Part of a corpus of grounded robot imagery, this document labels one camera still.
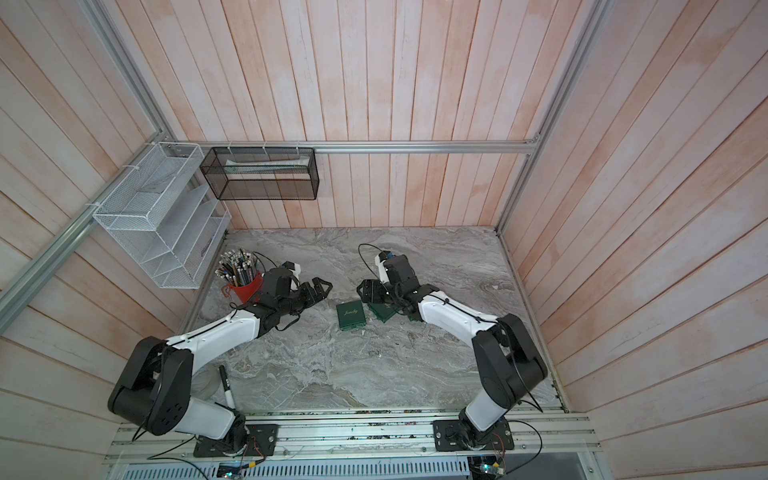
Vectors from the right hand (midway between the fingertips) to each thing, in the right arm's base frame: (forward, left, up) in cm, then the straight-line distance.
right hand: (367, 288), depth 89 cm
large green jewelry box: (-2, -5, -9) cm, 11 cm away
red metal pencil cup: (-1, +37, -1) cm, 37 cm away
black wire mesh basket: (+39, +39, +14) cm, 57 cm away
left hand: (-2, +13, -1) cm, 13 cm away
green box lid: (-5, +5, -8) cm, 11 cm away
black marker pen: (-27, +38, -10) cm, 48 cm away
